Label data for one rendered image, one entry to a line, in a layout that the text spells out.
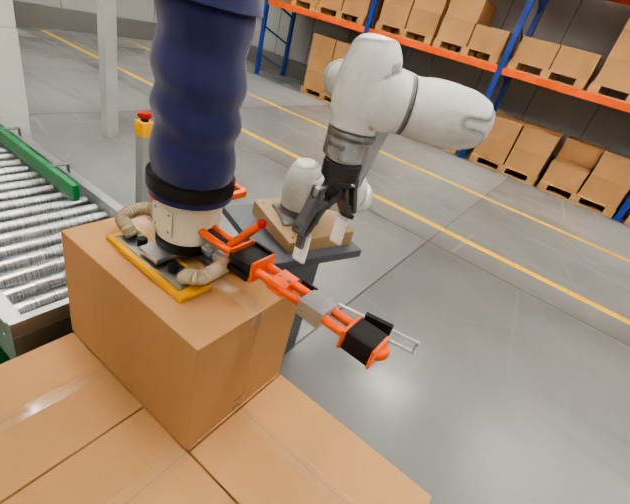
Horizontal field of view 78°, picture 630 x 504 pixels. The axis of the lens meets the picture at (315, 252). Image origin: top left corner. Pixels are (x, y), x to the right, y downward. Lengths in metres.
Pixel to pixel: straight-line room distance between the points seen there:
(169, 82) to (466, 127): 0.60
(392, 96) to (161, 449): 1.06
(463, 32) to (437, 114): 7.50
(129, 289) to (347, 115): 0.70
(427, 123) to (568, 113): 8.42
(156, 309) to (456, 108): 0.79
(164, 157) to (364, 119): 0.50
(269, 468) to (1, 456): 0.67
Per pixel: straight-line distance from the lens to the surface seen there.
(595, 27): 9.17
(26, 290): 1.78
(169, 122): 0.96
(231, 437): 1.29
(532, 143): 7.89
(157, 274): 1.11
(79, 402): 1.38
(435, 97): 0.72
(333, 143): 0.72
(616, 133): 9.11
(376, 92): 0.69
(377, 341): 0.85
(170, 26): 0.93
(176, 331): 0.98
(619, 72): 7.80
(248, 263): 0.95
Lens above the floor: 1.64
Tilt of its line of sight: 31 degrees down
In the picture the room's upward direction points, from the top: 16 degrees clockwise
